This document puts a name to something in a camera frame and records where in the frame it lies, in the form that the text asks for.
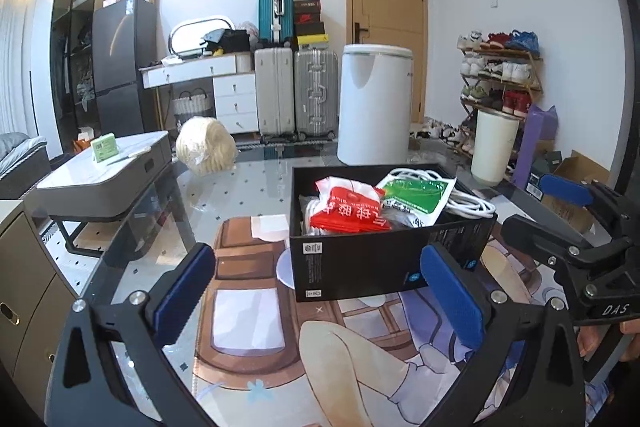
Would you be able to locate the black refrigerator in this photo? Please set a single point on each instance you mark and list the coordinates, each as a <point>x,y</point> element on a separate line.
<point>124,43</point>

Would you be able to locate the oval vanity mirror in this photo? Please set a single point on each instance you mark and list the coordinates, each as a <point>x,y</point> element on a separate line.
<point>193,37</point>

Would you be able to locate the white cylindrical appliance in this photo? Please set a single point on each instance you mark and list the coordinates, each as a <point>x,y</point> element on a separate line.
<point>375,106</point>

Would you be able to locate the beige side cabinet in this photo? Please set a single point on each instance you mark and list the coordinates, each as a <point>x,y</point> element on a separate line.
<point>35,300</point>

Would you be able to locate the cream tumbler cup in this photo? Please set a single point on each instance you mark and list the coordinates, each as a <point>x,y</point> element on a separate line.
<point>493,144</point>

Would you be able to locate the red plastic packet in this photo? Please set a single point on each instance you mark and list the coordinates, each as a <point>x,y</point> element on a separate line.
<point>347,206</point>

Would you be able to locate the teal suitcase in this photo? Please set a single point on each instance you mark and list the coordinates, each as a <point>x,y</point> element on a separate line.
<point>276,21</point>

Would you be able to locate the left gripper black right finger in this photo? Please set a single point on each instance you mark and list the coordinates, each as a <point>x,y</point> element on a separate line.
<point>525,369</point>

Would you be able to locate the stacked shoe boxes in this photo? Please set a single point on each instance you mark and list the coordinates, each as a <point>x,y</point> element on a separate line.
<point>309,28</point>

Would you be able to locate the open cardboard box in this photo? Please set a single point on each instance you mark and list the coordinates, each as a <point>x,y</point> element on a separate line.
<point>560,184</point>

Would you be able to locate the purple bag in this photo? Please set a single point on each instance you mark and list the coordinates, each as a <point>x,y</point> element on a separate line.
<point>540,125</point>

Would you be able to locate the white suitcase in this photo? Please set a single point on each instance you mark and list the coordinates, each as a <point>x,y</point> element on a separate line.
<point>275,91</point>

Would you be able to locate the shoe rack with shoes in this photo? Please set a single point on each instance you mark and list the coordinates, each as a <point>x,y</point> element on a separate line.
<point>499,72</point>

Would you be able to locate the woven basket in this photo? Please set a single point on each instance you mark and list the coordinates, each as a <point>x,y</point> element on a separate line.
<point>192,104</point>

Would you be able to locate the silver suitcase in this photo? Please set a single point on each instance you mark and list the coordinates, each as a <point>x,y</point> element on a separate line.
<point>316,93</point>

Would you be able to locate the grey bed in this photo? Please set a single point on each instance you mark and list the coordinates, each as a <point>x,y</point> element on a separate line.
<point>23,163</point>

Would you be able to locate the white coffee table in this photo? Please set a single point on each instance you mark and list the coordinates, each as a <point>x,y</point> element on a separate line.
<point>84,190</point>

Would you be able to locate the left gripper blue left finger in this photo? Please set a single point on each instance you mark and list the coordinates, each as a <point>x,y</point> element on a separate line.
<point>86,387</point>

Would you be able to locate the black cardboard box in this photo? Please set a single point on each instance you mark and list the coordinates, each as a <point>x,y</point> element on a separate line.
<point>343,266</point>

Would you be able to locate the white vanity desk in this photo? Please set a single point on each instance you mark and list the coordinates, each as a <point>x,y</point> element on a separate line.
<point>228,80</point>

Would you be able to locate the dark glass wardrobe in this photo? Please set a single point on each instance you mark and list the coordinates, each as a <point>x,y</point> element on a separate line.
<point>71,69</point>

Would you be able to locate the green tissue box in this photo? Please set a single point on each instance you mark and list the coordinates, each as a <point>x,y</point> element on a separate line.
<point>104,147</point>

